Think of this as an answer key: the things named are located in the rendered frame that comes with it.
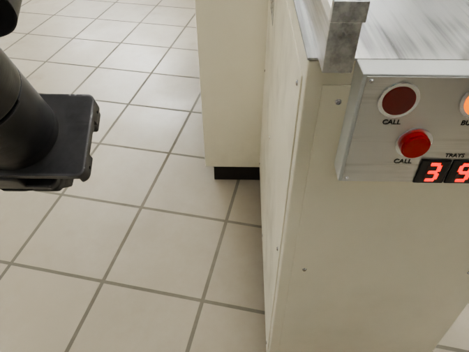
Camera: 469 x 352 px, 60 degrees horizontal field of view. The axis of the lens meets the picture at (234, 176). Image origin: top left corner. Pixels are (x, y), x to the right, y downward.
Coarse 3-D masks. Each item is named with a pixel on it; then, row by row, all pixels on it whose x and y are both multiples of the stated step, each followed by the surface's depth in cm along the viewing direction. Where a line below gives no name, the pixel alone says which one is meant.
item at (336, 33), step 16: (304, 0) 49; (320, 0) 39; (336, 0) 33; (352, 0) 33; (368, 0) 33; (320, 16) 39; (336, 16) 34; (352, 16) 34; (320, 32) 39; (336, 32) 35; (352, 32) 35; (320, 48) 39; (336, 48) 36; (352, 48) 36; (320, 64) 39; (336, 64) 37; (352, 64) 37
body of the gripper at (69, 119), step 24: (24, 96) 24; (48, 96) 30; (72, 96) 30; (0, 120) 24; (24, 120) 25; (48, 120) 28; (72, 120) 30; (96, 120) 31; (0, 144) 25; (24, 144) 26; (48, 144) 28; (72, 144) 29; (0, 168) 28; (24, 168) 28; (48, 168) 28; (72, 168) 28
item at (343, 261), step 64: (384, 0) 52; (448, 0) 52; (320, 128) 46; (320, 192) 53; (384, 192) 53; (448, 192) 52; (320, 256) 62; (384, 256) 62; (448, 256) 62; (320, 320) 75; (384, 320) 75; (448, 320) 75
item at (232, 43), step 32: (224, 0) 104; (256, 0) 104; (224, 32) 110; (256, 32) 110; (224, 64) 116; (256, 64) 116; (224, 96) 123; (256, 96) 123; (224, 128) 131; (256, 128) 131; (224, 160) 140; (256, 160) 140
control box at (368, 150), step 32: (384, 64) 40; (416, 64) 40; (448, 64) 40; (352, 96) 42; (384, 96) 39; (416, 96) 39; (448, 96) 39; (352, 128) 42; (384, 128) 42; (416, 128) 42; (448, 128) 42; (352, 160) 45; (384, 160) 45; (416, 160) 45; (448, 160) 45
